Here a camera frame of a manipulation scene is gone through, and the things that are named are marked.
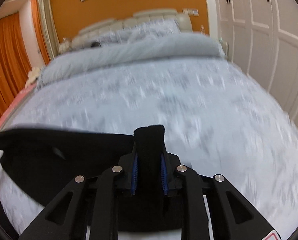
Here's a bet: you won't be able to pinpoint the butterfly print grey bedspread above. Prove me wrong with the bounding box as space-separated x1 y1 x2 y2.
11 57 298 239

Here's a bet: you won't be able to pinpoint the wall switch panel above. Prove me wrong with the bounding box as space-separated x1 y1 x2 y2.
182 8 199 17

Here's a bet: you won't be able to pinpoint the plain grey duvet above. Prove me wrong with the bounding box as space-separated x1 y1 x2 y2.
36 33 225 90

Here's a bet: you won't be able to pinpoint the cream flower plush toy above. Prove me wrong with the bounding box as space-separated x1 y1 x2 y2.
25 67 44 88

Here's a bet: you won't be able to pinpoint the black pants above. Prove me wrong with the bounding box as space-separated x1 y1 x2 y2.
0 125 173 232

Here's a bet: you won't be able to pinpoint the orange curtain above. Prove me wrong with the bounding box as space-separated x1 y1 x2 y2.
0 0 51 133

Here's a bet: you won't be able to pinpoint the butterfly print pillow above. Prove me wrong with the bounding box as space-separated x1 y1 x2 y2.
88 18 181 46

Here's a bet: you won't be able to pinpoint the white wardrobe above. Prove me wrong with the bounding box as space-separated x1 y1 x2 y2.
215 0 298 127

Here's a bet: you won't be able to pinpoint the beige padded headboard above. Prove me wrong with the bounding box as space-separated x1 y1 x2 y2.
71 8 193 49

